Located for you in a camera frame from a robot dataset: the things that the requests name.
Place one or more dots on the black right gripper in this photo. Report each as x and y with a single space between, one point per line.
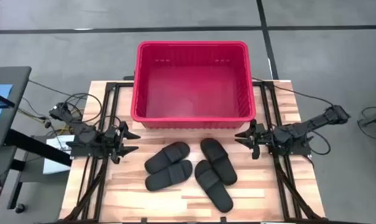
260 137

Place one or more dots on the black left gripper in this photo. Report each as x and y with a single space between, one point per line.
113 140

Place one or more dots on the black rubber slide sandal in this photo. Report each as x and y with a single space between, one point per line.
218 161
213 186
169 176
167 157

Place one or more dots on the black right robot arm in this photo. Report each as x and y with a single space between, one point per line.
299 127

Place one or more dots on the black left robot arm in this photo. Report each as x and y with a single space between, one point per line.
82 130

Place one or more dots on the red plastic bin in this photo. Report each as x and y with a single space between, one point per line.
190 93

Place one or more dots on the white box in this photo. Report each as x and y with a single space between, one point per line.
55 161

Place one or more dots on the black clamp knob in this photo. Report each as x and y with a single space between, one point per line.
143 220

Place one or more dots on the black diagonal stand beam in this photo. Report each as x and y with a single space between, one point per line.
35 146

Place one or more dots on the grey monitor with blue screen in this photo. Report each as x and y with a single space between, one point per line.
16 93

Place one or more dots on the black caster wheel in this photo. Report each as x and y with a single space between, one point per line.
20 208

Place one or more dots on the grey side table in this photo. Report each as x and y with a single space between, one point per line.
1 161

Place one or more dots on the black aluminium rail frame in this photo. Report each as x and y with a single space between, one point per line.
110 85
267 84

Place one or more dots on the black table edge rail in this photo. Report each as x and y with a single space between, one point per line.
187 223

